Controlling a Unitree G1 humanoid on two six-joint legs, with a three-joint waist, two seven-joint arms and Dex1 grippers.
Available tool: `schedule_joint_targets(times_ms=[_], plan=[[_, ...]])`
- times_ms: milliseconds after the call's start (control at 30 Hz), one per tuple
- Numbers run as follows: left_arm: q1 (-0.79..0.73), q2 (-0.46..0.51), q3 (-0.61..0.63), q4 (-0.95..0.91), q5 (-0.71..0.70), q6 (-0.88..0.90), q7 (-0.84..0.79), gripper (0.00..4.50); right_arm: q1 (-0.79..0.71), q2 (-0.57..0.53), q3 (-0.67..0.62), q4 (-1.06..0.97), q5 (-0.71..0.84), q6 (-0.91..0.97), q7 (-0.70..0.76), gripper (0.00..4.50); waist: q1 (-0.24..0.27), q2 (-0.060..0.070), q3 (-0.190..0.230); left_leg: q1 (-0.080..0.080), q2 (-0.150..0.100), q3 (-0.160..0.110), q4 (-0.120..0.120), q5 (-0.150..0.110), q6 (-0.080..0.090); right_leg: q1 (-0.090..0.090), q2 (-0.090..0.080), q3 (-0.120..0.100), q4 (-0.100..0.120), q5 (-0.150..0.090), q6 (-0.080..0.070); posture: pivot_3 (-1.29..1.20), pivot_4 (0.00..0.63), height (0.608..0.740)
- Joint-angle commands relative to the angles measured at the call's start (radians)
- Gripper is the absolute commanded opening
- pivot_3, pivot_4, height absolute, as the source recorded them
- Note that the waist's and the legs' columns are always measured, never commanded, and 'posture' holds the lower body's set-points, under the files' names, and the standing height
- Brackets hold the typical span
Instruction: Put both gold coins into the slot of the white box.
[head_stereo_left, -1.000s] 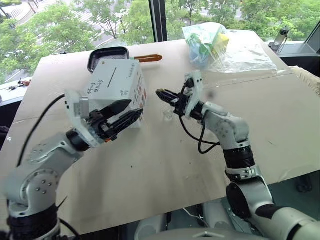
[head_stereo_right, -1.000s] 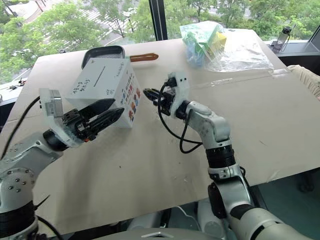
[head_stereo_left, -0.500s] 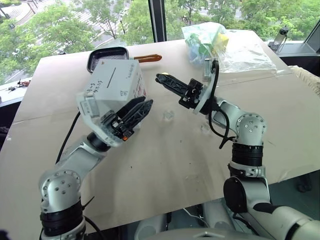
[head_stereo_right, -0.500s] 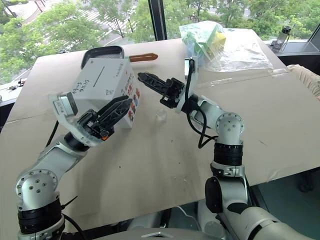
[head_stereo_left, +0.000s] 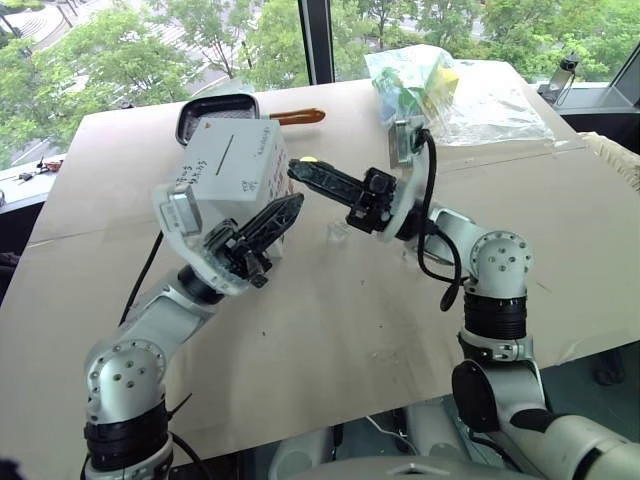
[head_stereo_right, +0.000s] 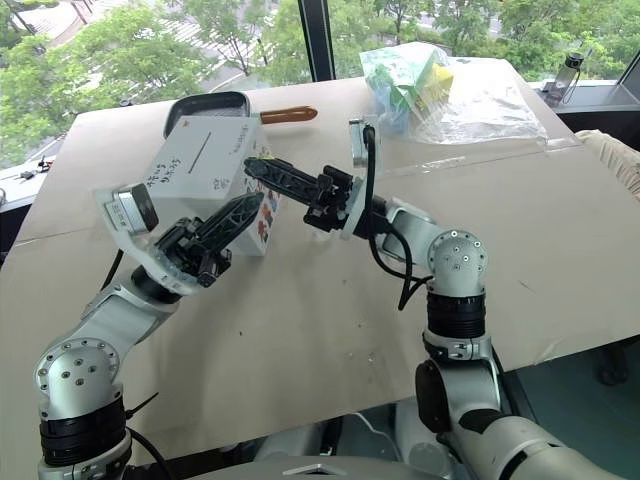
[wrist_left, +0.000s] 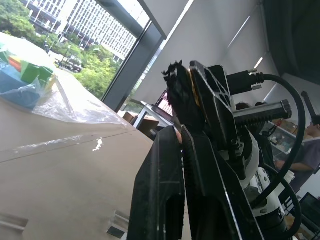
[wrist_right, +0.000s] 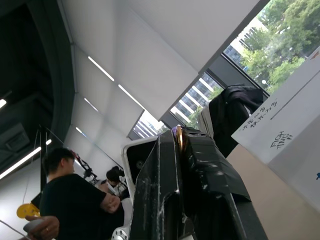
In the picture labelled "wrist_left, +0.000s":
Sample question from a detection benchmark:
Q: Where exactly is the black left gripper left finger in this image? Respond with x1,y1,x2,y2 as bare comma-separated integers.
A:
126,125,186,240

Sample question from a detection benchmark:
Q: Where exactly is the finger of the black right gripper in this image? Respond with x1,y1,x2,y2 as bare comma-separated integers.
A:
188,60,239,161
161,60,206,132

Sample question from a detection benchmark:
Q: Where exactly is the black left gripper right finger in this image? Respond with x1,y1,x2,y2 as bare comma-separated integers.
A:
180,126,265,240

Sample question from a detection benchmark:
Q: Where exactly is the gold coin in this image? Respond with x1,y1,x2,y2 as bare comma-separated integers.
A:
187,69,201,110

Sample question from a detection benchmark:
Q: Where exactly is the small brown cardboard box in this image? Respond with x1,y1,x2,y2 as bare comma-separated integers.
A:
122,111,161,137

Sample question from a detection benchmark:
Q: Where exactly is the open laptop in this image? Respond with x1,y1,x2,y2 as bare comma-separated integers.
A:
153,89,176,118

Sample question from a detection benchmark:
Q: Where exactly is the dark-haired person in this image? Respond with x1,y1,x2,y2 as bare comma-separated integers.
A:
235,101,251,111

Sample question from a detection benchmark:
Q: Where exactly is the clear acrylic piece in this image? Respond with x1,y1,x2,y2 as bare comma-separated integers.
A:
0,212,29,232
106,209,131,239

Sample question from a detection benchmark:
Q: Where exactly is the person in grey shirt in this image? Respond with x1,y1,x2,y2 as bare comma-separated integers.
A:
273,113,320,194

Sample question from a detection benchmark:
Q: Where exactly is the white paper cup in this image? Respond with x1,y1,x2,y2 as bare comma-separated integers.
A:
281,170,296,186

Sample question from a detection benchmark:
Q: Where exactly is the black monitor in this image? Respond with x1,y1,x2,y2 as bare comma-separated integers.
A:
298,191,320,227

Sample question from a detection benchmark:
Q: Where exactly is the clear bag of colourful blocks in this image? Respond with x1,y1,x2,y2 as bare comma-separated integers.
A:
0,31,129,126

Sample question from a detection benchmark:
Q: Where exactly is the black robot arm with cable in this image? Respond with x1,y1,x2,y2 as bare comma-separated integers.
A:
227,69,309,240

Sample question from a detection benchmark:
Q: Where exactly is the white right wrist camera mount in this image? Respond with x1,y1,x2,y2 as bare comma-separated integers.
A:
239,129,282,219

